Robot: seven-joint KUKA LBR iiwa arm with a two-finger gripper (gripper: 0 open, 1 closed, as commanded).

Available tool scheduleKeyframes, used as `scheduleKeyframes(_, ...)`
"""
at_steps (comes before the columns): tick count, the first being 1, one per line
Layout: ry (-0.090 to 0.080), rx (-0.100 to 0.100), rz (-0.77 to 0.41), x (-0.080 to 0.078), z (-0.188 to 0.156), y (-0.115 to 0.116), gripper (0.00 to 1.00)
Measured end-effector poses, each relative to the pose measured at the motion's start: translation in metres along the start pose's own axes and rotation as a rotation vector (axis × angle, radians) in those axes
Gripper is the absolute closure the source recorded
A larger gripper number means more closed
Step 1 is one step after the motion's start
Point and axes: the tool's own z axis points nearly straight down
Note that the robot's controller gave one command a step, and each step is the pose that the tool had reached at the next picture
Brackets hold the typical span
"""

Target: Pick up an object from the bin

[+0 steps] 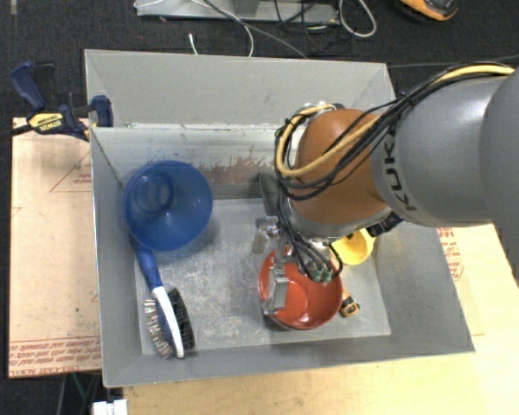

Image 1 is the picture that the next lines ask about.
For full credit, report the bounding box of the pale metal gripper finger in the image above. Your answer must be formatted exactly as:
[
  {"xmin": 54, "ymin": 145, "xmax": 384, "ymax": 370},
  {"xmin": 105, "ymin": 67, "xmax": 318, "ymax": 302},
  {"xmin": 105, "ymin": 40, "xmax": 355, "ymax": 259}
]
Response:
[
  {"xmin": 263, "ymin": 265, "xmax": 291, "ymax": 315},
  {"xmin": 251, "ymin": 215, "xmax": 282, "ymax": 255}
]

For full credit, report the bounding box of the blue plastic funnel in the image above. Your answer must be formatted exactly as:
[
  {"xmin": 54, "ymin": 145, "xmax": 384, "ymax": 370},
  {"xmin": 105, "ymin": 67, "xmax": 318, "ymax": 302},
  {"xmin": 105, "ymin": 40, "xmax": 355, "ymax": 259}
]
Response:
[{"xmin": 121, "ymin": 159, "xmax": 215, "ymax": 253}]

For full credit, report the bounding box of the orange and black small tool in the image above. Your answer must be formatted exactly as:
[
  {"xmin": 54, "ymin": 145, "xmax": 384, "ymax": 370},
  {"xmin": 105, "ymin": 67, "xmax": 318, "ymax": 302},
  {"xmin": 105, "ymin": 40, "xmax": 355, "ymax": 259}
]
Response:
[{"xmin": 337, "ymin": 291, "xmax": 361, "ymax": 318}]

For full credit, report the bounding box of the blue and white scrubbing brush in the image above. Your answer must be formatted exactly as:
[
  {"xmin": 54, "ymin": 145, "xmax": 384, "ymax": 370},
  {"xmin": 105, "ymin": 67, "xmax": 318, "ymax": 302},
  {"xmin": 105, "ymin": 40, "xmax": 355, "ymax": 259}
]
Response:
[{"xmin": 131, "ymin": 233, "xmax": 196, "ymax": 361}]

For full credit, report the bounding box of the grey metal bin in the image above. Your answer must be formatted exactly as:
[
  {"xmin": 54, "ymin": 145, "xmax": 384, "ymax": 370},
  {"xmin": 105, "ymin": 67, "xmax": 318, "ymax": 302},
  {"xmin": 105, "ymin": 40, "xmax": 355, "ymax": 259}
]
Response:
[{"xmin": 84, "ymin": 48, "xmax": 476, "ymax": 389}]

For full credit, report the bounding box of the yellow plastic funnel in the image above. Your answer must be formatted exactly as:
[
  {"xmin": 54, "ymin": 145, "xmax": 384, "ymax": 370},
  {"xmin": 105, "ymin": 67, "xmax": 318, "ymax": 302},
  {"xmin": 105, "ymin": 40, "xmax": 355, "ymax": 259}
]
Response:
[{"xmin": 330, "ymin": 227, "xmax": 378, "ymax": 267}]

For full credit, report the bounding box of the red bowl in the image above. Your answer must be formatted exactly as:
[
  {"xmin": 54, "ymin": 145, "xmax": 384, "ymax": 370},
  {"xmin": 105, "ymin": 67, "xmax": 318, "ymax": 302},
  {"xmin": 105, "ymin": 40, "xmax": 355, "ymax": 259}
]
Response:
[{"xmin": 257, "ymin": 246, "xmax": 345, "ymax": 331}]

